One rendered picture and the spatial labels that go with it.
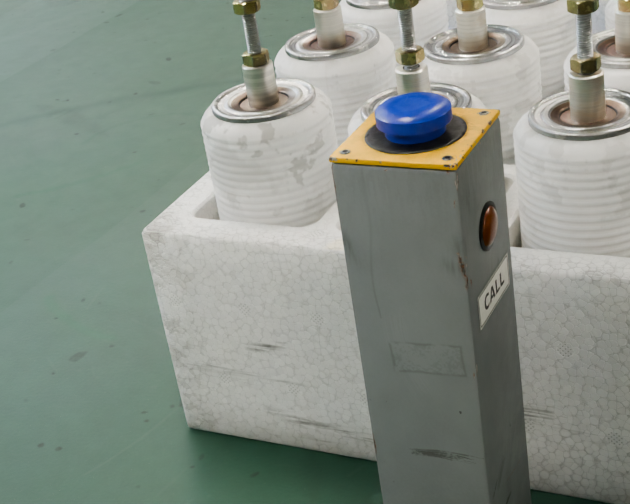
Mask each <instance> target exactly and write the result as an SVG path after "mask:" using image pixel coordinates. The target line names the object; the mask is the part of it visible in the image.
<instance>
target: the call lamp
mask: <svg viewBox="0 0 630 504"><path fill-rule="evenodd" d="M497 229H498V215H497V212H496V210H495V208H494V207H493V206H492V205H490V206H489V207H488V208H487V210H486V212H485V216H484V220H483V241H484V244H485V246H486V247H490V246H491V245H492V243H493V242H494V240H495V238H496V235H497Z"/></svg>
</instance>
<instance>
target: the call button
mask: <svg viewBox="0 0 630 504"><path fill-rule="evenodd" d="M374 114H375V121H376V127H377V128H378V130H380V131H381V132H383V133H385V137H386V138H387V139H388V140H389V141H391V142H394V143H398V144H418V143H424V142H428V141H431V140H434V139H436V138H438V137H440V136H441V135H442V134H443V133H444V132H445V131H446V125H447V124H448V123H449V122H450V121H451V120H452V117H453V115H452V105H451V102H450V100H448V99H447V98H445V97H443V96H441V95H439V94H435V93H429V92H414V93H407V94H402V95H398V96H395V97H392V98H390V99H388V100H386V101H384V102H383V103H382V104H381V105H379V106H378V107H377V108H376V110H375V113H374Z"/></svg>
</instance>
